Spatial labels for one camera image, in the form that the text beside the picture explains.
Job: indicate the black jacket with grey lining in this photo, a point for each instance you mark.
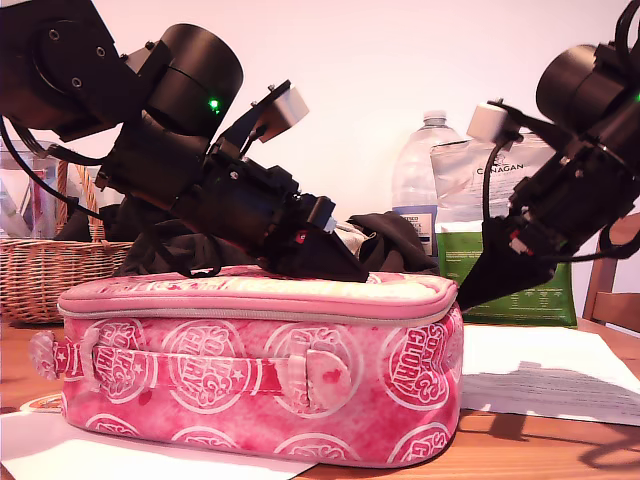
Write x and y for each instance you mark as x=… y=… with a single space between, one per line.
x=400 y=250

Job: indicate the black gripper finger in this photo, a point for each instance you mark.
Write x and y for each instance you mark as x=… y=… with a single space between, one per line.
x=505 y=265
x=320 y=260

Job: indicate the wooden chair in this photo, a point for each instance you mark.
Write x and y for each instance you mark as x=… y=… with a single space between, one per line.
x=612 y=305

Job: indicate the clear plastic container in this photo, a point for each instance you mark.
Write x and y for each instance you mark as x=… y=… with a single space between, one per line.
x=25 y=200

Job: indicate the printed white paper stack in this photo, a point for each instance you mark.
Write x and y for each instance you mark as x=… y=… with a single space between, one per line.
x=525 y=360

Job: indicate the green and silver food pouch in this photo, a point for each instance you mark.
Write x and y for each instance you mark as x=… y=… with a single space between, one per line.
x=452 y=250

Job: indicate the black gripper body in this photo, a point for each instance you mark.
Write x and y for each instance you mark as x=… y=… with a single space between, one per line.
x=250 y=210
x=570 y=200

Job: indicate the blank white paper sheet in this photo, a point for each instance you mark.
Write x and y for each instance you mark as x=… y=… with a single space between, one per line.
x=100 y=460

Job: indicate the wicker basket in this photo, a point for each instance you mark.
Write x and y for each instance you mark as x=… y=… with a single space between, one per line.
x=50 y=280

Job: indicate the pink printed zip bag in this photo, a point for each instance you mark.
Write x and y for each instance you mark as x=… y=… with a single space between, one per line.
x=225 y=415

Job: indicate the large clear water bottle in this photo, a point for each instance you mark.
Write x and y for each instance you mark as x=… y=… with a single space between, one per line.
x=415 y=170

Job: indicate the round orange white sticker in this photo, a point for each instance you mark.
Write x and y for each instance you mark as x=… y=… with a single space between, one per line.
x=42 y=402

